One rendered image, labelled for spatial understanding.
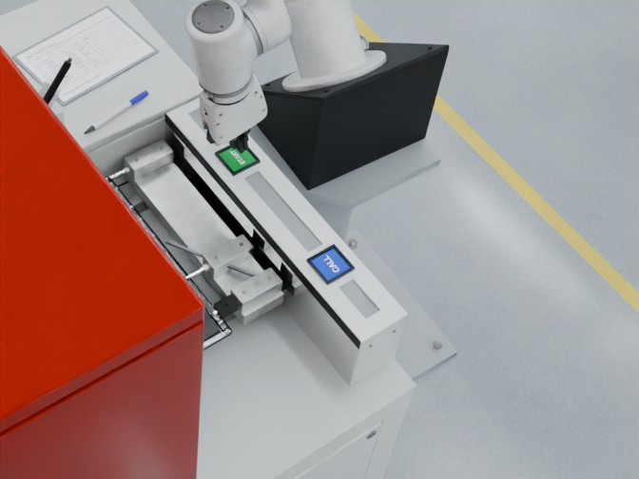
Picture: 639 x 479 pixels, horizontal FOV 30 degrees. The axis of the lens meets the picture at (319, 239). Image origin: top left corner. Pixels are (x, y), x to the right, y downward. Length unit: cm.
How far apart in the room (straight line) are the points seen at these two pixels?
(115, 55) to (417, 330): 119
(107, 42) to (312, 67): 37
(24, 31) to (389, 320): 85
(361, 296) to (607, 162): 171
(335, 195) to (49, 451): 137
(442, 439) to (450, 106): 107
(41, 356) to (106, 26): 145
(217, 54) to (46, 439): 98
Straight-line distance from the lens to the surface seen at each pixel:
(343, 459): 202
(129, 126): 206
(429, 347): 297
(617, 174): 347
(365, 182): 220
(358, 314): 186
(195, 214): 204
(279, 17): 177
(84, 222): 87
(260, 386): 194
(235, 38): 172
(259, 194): 198
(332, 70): 207
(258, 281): 193
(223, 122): 187
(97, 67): 214
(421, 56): 208
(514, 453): 290
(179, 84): 212
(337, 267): 190
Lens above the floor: 251
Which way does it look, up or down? 54 degrees down
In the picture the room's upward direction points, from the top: 10 degrees clockwise
